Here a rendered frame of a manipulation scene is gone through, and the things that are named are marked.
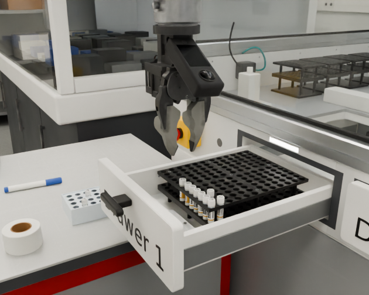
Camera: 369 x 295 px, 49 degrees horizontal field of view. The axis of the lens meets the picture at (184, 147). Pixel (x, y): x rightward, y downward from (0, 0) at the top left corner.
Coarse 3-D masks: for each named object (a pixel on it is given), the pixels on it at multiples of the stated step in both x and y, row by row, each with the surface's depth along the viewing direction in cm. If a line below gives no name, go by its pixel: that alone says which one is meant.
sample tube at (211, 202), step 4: (208, 200) 65; (212, 200) 65; (208, 204) 65; (212, 204) 65; (208, 212) 66; (212, 212) 65; (208, 216) 66; (212, 216) 66; (208, 220) 66; (212, 220) 66
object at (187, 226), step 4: (172, 212) 74; (176, 212) 74; (176, 216) 73; (180, 216) 73; (180, 220) 71; (184, 220) 71; (184, 224) 70; (188, 224) 70; (184, 228) 69; (188, 228) 69; (192, 228) 69
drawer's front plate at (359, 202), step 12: (348, 192) 68; (360, 192) 66; (348, 204) 68; (360, 204) 66; (348, 216) 69; (360, 216) 67; (348, 228) 69; (360, 228) 67; (348, 240) 70; (360, 240) 68
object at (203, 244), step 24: (168, 168) 83; (288, 168) 84; (312, 192) 71; (240, 216) 64; (264, 216) 66; (288, 216) 69; (312, 216) 72; (192, 240) 59; (216, 240) 62; (240, 240) 64; (264, 240) 68; (192, 264) 60
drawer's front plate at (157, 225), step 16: (112, 176) 71; (128, 176) 70; (112, 192) 73; (128, 192) 66; (144, 192) 64; (128, 208) 67; (144, 208) 61; (160, 208) 59; (128, 224) 69; (144, 224) 63; (160, 224) 57; (176, 224) 55; (128, 240) 70; (160, 240) 58; (176, 240) 55; (144, 256) 65; (160, 256) 59; (176, 256) 56; (160, 272) 60; (176, 272) 57; (176, 288) 58
